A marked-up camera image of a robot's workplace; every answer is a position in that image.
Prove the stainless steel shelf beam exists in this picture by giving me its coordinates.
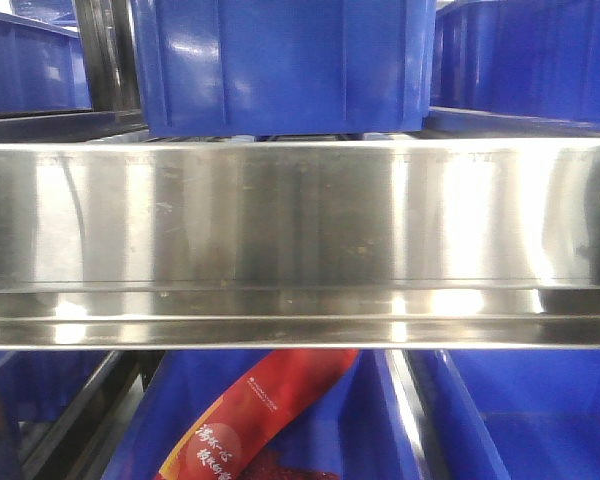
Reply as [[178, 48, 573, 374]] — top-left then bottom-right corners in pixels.
[[0, 138, 600, 349]]

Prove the red snack bag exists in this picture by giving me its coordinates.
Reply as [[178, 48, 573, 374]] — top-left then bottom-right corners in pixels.
[[155, 349, 358, 479]]

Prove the blue crate above beam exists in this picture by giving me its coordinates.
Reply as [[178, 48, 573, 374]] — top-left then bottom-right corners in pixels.
[[131, 1, 436, 137]]

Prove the blue crate lower shelf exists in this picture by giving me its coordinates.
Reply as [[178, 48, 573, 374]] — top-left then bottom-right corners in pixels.
[[104, 348, 422, 479]]

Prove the blue crate lower right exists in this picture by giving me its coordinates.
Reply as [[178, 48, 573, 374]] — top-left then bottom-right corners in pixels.
[[409, 350, 600, 479]]

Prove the blue crate upper right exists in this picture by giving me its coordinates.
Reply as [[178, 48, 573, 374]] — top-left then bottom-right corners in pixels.
[[431, 1, 600, 130]]

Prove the large blue crate left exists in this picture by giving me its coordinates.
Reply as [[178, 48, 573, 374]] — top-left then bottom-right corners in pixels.
[[0, 12, 91, 114]]

